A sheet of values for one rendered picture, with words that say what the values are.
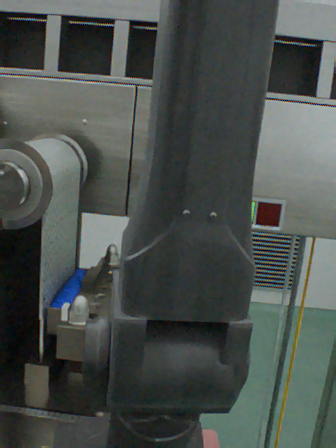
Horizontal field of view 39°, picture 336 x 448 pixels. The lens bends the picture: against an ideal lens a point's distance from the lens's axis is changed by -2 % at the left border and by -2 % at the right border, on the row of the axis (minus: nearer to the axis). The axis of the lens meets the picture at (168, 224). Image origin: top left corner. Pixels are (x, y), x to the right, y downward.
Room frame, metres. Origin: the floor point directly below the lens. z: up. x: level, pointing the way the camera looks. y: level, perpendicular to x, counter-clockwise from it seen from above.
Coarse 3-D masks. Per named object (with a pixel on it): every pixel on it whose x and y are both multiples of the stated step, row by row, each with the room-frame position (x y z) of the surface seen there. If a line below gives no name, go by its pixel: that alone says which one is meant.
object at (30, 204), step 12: (0, 156) 0.74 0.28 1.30; (12, 156) 0.74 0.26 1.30; (24, 156) 0.74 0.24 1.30; (24, 168) 0.74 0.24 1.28; (36, 168) 0.74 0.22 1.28; (36, 180) 0.74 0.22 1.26; (36, 192) 0.74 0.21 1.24; (24, 204) 0.74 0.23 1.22; (36, 204) 0.74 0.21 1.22; (0, 216) 0.74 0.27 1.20; (12, 216) 0.74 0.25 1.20; (24, 216) 0.74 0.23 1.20
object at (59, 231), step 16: (64, 208) 0.87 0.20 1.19; (48, 224) 0.77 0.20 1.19; (64, 224) 0.88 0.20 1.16; (48, 240) 0.77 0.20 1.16; (64, 240) 0.88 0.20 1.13; (48, 256) 0.78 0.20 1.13; (64, 256) 0.89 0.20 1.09; (48, 272) 0.78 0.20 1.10; (64, 272) 0.89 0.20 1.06; (48, 288) 0.78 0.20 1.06; (48, 304) 0.79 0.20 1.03
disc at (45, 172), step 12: (0, 144) 0.75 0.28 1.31; (12, 144) 0.75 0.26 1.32; (24, 144) 0.75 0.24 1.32; (36, 156) 0.75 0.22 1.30; (48, 168) 0.75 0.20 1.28; (48, 180) 0.74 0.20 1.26; (48, 192) 0.74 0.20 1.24; (48, 204) 0.75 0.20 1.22; (36, 216) 0.75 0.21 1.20; (12, 228) 0.75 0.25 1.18
